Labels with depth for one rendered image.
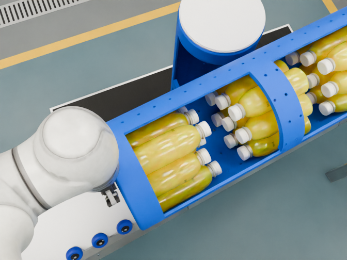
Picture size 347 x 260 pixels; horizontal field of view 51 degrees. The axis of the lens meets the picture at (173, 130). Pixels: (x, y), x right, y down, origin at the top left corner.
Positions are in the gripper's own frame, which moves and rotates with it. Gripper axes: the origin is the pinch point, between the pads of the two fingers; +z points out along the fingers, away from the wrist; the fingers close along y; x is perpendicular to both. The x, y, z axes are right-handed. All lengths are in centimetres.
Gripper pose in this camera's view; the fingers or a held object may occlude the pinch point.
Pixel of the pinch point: (108, 186)
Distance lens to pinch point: 86.1
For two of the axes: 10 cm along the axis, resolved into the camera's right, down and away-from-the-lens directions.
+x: 8.8, -4.4, 1.9
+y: 4.8, 8.4, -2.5
